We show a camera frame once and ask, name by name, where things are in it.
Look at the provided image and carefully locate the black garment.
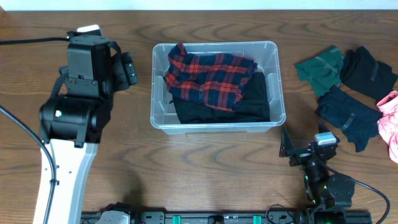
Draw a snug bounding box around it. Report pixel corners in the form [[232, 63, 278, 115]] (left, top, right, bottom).
[[171, 72, 270, 124], [340, 46, 397, 101]]

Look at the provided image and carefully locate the dark green garment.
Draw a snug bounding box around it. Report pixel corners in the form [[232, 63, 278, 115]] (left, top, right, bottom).
[[295, 45, 345, 96]]

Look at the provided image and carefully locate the red navy plaid garment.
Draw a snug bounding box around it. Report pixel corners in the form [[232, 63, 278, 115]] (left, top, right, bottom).
[[164, 43, 257, 112]]

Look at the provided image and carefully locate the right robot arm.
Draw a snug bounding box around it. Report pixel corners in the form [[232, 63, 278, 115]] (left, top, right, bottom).
[[279, 121, 354, 223]]

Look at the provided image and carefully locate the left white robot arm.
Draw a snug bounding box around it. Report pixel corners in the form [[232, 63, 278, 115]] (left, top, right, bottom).
[[34, 35, 138, 223]]

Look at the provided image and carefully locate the dark navy folded garment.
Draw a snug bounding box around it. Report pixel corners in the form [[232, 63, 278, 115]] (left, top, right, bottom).
[[315, 86, 382, 152]]

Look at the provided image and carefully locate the pink garment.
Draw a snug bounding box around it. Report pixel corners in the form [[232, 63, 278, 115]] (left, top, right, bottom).
[[376, 90, 398, 163]]

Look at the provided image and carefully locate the clear plastic storage bin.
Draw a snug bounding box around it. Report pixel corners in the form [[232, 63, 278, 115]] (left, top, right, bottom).
[[150, 41, 286, 134]]

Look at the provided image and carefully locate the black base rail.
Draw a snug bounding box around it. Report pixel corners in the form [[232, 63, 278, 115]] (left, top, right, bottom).
[[78, 202, 372, 224]]

